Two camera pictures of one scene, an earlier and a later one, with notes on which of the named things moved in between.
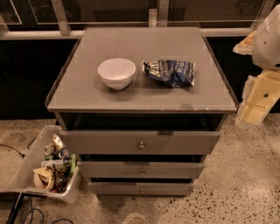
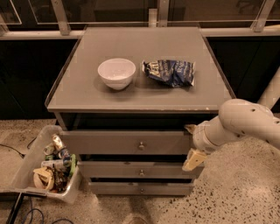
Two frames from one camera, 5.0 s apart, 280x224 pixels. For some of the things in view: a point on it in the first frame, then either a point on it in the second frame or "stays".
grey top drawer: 140,142 stays
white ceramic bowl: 116,73 stays
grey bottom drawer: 142,188 stays
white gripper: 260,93 to 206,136
